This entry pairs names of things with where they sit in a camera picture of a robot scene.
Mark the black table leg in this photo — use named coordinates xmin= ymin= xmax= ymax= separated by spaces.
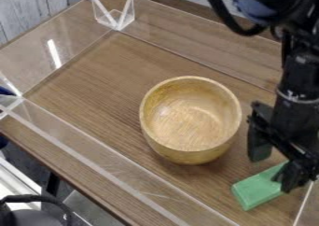
xmin=47 ymin=173 xmax=61 ymax=196

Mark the grey metal base plate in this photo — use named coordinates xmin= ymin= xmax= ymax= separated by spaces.
xmin=0 ymin=197 xmax=95 ymax=226

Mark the blue object at left edge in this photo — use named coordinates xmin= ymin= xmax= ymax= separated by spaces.
xmin=0 ymin=86 xmax=15 ymax=149

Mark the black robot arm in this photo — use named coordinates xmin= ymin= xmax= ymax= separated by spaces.
xmin=207 ymin=0 xmax=319 ymax=192

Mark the clear acrylic corner bracket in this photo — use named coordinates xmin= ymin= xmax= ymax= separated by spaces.
xmin=91 ymin=0 xmax=135 ymax=31

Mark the black cable loop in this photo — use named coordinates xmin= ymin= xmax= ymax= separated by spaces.
xmin=0 ymin=194 xmax=75 ymax=226

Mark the clear acrylic enclosure wall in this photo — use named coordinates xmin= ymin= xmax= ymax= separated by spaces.
xmin=0 ymin=0 xmax=309 ymax=226

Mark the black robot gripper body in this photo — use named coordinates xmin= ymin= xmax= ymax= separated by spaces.
xmin=247 ymin=93 xmax=319 ymax=180

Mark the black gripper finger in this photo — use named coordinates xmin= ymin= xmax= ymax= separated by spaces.
xmin=247 ymin=125 xmax=272 ymax=162
xmin=272 ymin=160 xmax=312 ymax=193

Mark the green rectangular block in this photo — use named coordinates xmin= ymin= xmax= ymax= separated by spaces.
xmin=231 ymin=162 xmax=285 ymax=211

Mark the brown wooden bowl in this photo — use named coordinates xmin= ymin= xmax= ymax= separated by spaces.
xmin=139 ymin=76 xmax=241 ymax=165

